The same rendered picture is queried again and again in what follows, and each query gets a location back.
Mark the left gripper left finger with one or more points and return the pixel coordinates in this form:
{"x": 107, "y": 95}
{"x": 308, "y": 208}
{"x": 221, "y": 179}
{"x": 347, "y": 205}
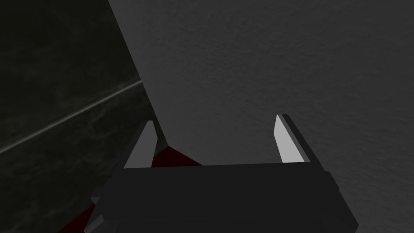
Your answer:
{"x": 144, "y": 149}

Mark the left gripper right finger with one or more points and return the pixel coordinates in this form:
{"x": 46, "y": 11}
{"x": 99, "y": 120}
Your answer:
{"x": 291, "y": 142}

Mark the dark red rug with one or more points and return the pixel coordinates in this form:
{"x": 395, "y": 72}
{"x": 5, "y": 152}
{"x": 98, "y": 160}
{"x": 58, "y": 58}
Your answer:
{"x": 174, "y": 159}

